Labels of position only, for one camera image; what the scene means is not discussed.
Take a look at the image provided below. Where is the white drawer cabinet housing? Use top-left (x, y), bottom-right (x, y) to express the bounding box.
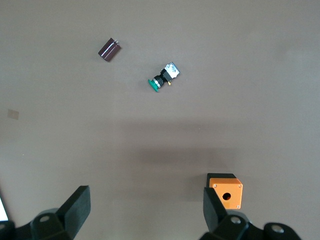
top-left (0, 192), bottom-right (10, 223)

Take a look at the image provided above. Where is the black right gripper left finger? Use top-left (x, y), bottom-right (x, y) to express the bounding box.
top-left (0, 185), bottom-right (91, 240)

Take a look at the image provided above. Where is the dark brown cylindrical capacitor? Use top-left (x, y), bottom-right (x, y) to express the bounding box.
top-left (97, 37), bottom-right (123, 64)

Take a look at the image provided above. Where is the orange box with hole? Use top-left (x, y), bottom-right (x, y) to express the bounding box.
top-left (206, 172), bottom-right (244, 211)

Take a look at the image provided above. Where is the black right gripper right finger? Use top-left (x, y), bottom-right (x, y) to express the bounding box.
top-left (199, 186), bottom-right (303, 240)

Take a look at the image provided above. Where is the beige tape patch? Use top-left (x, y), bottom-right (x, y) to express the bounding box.
top-left (6, 108), bottom-right (21, 121)

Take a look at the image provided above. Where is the green mushroom push button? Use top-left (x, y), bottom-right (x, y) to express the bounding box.
top-left (147, 61), bottom-right (182, 94)

